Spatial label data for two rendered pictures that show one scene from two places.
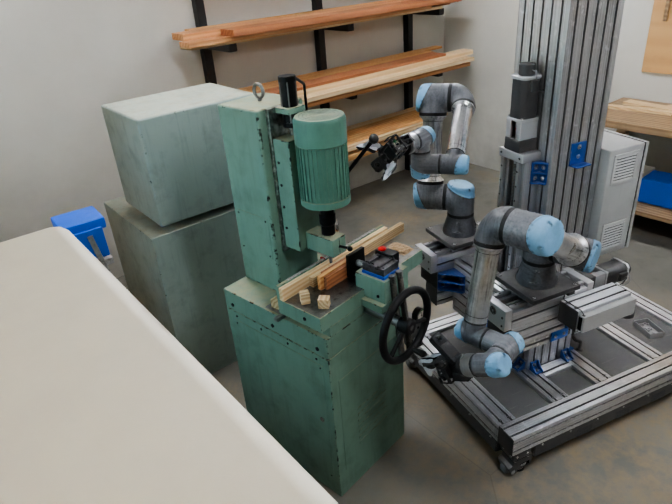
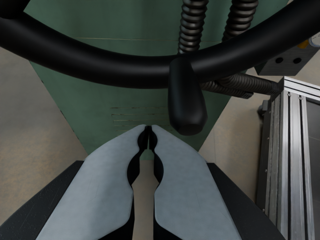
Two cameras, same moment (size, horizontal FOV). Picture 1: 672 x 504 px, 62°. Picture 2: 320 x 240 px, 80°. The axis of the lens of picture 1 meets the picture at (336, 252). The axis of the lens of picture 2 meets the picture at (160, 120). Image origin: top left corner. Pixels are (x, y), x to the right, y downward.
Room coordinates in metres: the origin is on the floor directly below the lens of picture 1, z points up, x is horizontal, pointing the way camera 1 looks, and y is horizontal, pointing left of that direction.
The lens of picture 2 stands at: (1.49, -0.31, 0.80)
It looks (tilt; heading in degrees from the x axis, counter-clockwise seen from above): 57 degrees down; 36
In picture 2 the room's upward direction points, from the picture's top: 8 degrees clockwise
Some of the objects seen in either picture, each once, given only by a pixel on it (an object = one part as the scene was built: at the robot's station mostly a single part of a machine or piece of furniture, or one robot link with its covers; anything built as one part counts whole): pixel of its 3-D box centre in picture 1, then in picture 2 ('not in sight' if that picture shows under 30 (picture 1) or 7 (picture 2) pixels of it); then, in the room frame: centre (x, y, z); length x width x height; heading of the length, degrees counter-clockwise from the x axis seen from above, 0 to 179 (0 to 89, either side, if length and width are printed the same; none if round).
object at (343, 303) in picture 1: (364, 283); not in sight; (1.79, -0.10, 0.87); 0.61 x 0.30 x 0.06; 136
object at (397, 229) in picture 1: (360, 252); not in sight; (1.94, -0.10, 0.92); 0.56 x 0.02 x 0.04; 136
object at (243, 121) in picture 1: (271, 194); not in sight; (2.02, 0.23, 1.16); 0.22 x 0.22 x 0.72; 46
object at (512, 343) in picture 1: (502, 346); not in sight; (1.42, -0.51, 0.82); 0.11 x 0.11 x 0.08; 43
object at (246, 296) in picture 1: (312, 296); not in sight; (1.91, 0.11, 0.76); 0.57 x 0.45 x 0.09; 46
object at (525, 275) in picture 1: (537, 268); not in sight; (1.80, -0.75, 0.87); 0.15 x 0.15 x 0.10
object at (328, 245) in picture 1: (326, 242); not in sight; (1.84, 0.03, 1.03); 0.14 x 0.07 x 0.09; 46
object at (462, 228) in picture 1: (460, 220); not in sight; (2.26, -0.57, 0.87); 0.15 x 0.15 x 0.10
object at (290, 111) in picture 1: (288, 101); not in sight; (1.92, 0.12, 1.54); 0.08 x 0.08 x 0.17; 46
